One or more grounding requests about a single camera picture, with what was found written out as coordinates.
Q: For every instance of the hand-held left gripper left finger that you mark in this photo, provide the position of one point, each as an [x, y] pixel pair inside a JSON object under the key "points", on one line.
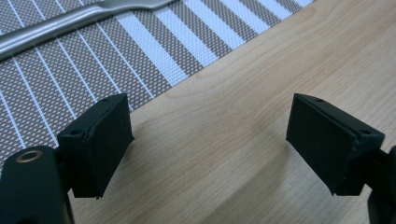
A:
{"points": [[99, 149]]}

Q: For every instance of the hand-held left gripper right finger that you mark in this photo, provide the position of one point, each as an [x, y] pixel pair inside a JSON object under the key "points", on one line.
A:
{"points": [[327, 146]]}

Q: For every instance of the striped woven placemat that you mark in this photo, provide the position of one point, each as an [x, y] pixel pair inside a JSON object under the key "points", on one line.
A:
{"points": [[93, 59]]}

